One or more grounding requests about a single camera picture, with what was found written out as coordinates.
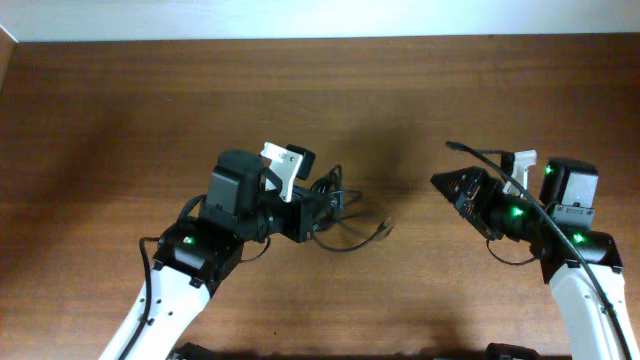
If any thin black cable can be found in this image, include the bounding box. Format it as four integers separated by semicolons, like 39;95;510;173
309;163;394;254

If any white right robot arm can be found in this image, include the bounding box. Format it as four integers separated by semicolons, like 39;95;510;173
431;151;639;359

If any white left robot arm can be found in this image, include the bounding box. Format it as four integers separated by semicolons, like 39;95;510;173
101;143;331;359

